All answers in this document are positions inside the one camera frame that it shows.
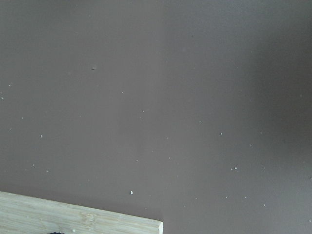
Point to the wooden cutting board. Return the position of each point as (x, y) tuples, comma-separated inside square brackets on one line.
[(21, 214)]

